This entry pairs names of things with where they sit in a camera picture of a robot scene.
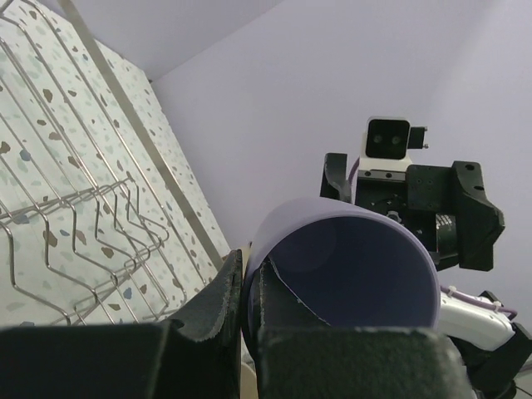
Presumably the wire dish rack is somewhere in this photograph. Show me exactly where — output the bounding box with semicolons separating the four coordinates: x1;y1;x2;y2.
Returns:
1;1;229;327

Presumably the lavender plastic cup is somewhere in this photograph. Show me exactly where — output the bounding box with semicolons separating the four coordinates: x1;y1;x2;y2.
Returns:
242;197;441;354

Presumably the tan paper cup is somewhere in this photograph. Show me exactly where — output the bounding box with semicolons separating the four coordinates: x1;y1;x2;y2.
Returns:
240;362;259;399

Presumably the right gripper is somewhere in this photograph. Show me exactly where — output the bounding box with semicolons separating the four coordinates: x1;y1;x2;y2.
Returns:
320;153;505;271

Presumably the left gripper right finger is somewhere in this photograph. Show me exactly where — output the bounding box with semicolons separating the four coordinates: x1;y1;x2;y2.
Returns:
253;264;472;398

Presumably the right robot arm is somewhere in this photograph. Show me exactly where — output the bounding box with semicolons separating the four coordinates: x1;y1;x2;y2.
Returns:
320;153;531;398

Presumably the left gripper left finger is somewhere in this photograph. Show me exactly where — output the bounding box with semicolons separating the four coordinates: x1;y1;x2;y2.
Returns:
1;250;243;398

